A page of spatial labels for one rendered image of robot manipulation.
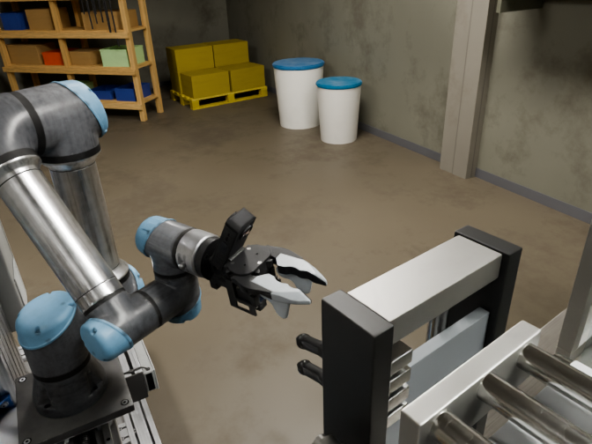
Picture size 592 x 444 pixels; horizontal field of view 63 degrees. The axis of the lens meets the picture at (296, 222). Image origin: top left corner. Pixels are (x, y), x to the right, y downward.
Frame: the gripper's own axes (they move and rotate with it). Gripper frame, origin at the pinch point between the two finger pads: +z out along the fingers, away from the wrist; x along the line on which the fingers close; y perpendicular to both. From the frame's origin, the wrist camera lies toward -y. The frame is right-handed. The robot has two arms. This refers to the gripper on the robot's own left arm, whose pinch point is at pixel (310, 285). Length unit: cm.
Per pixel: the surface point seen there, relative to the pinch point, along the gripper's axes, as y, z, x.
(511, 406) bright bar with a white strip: -25.4, 30.4, 25.0
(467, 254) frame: -22.1, 24.0, 10.9
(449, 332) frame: -16.9, 24.2, 14.4
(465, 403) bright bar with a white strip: -25.0, 28.5, 25.5
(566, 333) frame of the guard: 32, 31, -40
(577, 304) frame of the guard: 25, 31, -41
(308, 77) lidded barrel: 121, -265, -380
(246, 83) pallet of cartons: 165, -418, -448
